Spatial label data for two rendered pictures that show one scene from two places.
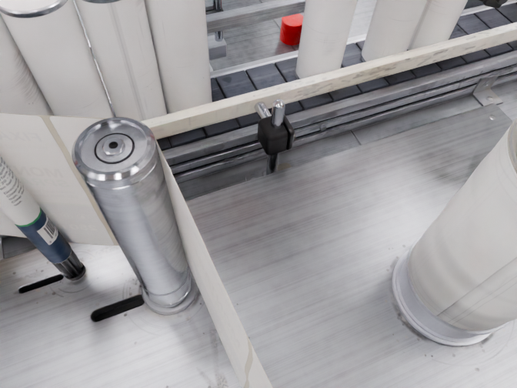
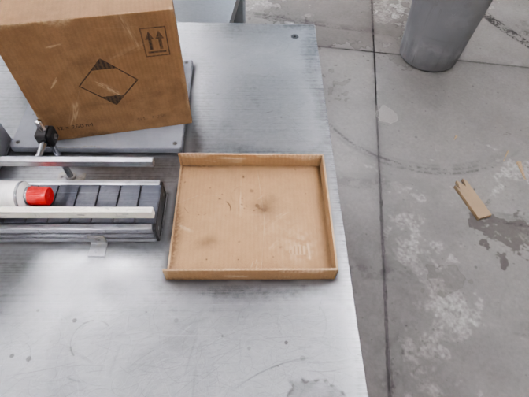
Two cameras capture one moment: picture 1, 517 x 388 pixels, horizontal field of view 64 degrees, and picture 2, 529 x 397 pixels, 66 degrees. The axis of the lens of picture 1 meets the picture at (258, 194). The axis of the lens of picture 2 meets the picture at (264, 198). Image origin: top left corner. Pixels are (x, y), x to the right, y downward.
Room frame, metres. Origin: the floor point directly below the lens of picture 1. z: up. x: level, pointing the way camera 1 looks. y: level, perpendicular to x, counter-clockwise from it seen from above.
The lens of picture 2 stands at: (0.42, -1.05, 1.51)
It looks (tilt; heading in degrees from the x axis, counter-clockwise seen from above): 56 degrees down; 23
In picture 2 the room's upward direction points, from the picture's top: 3 degrees clockwise
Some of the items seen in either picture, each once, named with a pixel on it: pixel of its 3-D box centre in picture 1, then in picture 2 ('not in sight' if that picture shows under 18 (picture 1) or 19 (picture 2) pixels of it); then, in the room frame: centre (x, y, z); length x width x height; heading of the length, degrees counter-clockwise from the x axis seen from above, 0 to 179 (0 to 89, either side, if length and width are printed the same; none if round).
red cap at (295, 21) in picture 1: (292, 28); not in sight; (0.53, -0.03, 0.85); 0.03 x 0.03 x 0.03
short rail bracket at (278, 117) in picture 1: (275, 143); not in sight; (0.28, -0.01, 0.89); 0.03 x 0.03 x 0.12; 26
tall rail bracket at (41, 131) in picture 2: not in sight; (53, 160); (0.69, -0.50, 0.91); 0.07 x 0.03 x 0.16; 26
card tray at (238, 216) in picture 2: not in sight; (251, 212); (0.79, -0.87, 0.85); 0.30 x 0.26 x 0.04; 116
